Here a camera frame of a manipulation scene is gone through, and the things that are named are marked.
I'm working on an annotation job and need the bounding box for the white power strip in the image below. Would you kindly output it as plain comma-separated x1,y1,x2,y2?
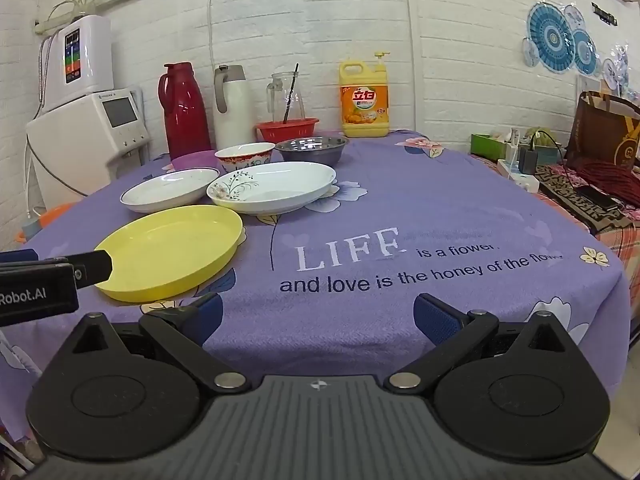
497,159,541,193

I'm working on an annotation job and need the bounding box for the stainless steel bowl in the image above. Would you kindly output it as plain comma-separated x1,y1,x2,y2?
274,135,349,165

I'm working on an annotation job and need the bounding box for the black and tan patterned cloth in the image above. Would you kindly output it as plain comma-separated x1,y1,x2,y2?
537,165,640,236

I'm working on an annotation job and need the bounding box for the red plastic colander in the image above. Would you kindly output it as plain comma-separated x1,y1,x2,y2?
254,118,320,144

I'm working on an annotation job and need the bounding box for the dark red knit cloth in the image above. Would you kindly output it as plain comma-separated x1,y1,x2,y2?
570,157,640,206

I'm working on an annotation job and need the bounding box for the white thermos jug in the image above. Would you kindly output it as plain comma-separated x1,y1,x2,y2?
213,64,256,149

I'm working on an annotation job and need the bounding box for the purple floral tablecloth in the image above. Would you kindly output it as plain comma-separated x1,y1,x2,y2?
0,130,632,431

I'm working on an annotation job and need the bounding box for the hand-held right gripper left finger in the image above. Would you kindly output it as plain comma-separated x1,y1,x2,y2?
72,292,251,393

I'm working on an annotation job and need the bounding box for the dark wall sign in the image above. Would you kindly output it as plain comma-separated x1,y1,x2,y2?
592,2,618,26

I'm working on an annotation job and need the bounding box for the white wall water purifier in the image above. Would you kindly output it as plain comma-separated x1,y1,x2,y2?
39,15,114,113

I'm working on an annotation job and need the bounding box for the black stirring stick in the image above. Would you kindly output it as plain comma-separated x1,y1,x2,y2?
283,63,300,125

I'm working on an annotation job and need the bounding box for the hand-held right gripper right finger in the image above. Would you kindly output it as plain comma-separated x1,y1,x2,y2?
387,292,571,393

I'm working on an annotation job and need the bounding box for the pink plaid cloth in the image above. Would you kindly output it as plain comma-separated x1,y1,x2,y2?
470,152,640,273

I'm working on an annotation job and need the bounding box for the purple plastic bowl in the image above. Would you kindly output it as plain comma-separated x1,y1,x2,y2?
170,150,223,173

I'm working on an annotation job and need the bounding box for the white machine with screen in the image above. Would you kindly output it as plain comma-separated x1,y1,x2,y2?
26,87,152,209

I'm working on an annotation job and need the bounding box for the yellow detergent bottle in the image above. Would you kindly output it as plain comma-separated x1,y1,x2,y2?
338,51,390,138

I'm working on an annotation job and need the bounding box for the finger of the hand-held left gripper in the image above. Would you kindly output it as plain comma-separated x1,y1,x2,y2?
67,250,114,289

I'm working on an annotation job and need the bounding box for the yellow plastic plate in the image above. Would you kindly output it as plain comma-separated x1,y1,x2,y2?
94,204,244,304

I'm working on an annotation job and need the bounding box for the black phone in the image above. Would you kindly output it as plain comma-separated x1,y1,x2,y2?
575,185,621,212

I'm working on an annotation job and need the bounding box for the orange stool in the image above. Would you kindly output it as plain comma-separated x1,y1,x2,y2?
15,201,81,243

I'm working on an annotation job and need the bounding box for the brown paper bag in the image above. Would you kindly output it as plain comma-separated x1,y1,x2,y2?
565,91,640,168

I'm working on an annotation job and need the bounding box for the glass pitcher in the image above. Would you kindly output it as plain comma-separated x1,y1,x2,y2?
265,71,306,123

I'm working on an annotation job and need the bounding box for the red thermos jug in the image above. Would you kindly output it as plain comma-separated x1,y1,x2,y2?
158,62,198,161

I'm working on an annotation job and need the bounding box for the small blue paper fan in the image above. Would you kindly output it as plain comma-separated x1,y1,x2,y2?
571,28,598,76

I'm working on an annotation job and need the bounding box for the white bowl red pattern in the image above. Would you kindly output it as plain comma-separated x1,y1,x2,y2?
214,142,276,173

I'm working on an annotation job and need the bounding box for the black charger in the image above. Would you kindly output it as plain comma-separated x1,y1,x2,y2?
518,145,540,175

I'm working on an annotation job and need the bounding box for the plain white plate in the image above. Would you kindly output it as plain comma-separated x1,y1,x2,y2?
120,168,221,213

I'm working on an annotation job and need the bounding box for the green box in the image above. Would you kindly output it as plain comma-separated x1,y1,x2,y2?
470,132,521,162

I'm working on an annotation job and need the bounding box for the large blue paper fan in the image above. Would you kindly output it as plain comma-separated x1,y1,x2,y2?
526,1,575,75

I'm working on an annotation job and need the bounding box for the white floral plate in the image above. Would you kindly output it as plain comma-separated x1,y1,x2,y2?
206,161,337,216

